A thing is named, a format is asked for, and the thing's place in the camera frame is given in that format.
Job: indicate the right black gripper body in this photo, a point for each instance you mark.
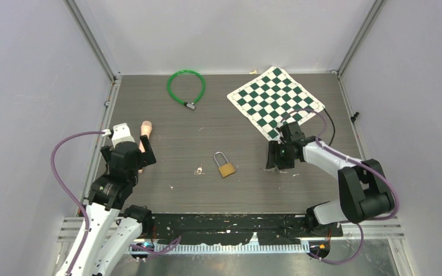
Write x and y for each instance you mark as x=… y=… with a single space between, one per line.
x=285 y=160

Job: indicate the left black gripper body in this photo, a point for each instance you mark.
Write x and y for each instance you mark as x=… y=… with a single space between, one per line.
x=133 y=173

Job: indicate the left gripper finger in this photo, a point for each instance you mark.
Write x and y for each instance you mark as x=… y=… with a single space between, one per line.
x=106 y=154
x=147 y=155

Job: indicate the brass padlock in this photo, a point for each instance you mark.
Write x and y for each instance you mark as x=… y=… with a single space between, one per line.
x=227 y=168

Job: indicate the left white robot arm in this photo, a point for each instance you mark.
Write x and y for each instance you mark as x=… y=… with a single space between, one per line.
x=108 y=230

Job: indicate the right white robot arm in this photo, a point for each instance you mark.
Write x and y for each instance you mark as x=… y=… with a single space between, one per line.
x=363 y=192

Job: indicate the beige toy microphone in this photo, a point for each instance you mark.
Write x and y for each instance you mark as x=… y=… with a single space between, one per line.
x=145 y=130

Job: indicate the green white chessboard mat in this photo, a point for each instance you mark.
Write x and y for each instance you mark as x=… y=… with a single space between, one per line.
x=273 y=98

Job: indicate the small silver keys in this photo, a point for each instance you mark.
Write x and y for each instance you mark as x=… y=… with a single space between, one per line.
x=199 y=170

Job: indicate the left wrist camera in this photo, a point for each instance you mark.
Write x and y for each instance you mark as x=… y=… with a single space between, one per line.
x=118 y=134

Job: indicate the black wall knob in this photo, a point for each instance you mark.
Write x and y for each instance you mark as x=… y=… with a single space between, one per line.
x=354 y=117

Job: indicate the green cable bike lock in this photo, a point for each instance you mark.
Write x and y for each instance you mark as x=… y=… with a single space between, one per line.
x=178 y=88

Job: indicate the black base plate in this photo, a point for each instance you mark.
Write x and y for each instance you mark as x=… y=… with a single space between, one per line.
x=234 y=229

